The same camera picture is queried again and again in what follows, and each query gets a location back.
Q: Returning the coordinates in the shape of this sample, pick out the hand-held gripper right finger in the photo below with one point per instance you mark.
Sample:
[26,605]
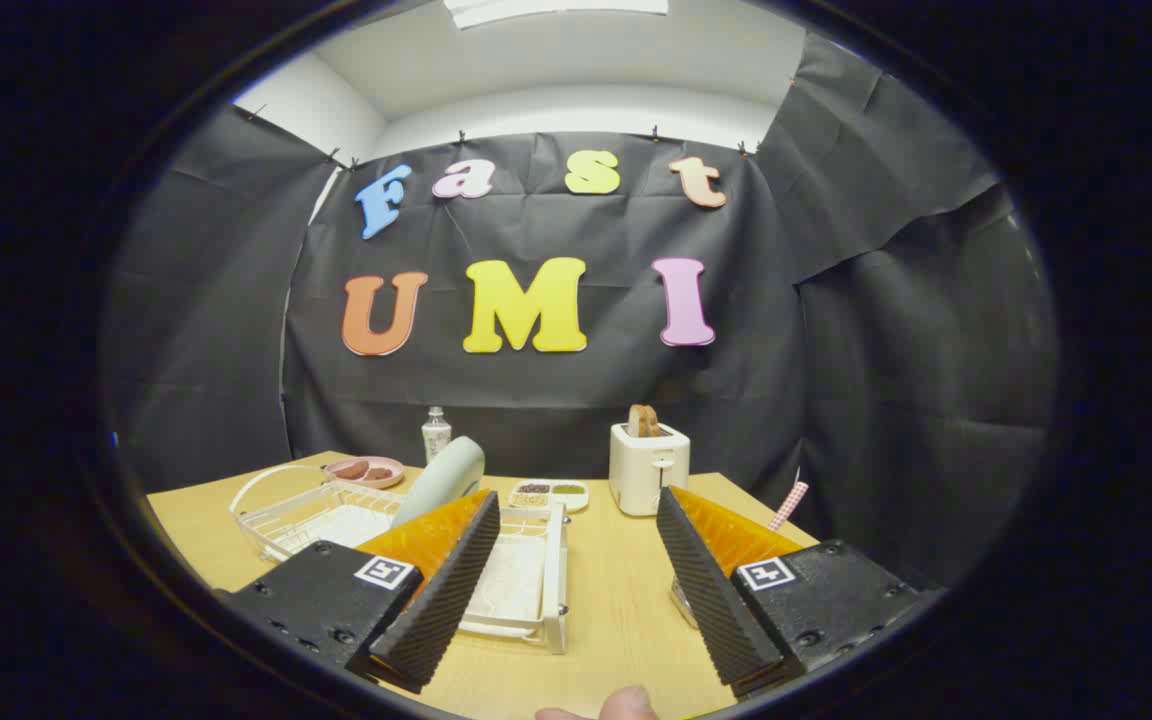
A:
[706,600]

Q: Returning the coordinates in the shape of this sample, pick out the brown bread slice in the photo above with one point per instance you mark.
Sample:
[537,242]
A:
[644,422]

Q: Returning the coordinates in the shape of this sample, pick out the white toaster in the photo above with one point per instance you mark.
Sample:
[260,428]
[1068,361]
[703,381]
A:
[646,475]

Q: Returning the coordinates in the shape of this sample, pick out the white divided dish with beans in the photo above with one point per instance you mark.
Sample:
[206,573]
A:
[548,497]

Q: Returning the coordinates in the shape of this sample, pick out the pink plate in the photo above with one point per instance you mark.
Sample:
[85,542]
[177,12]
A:
[364,483]

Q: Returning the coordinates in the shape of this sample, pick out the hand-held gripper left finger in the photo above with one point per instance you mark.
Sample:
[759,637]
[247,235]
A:
[446,600]

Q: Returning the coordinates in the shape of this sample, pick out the pale green plate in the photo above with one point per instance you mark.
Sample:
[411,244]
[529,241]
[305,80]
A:
[446,475]

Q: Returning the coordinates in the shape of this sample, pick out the brown sausage piece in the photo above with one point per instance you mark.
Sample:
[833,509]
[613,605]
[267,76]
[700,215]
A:
[350,469]
[380,473]

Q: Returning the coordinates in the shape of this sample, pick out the clear bottle with green label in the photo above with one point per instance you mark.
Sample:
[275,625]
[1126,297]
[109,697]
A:
[436,438]

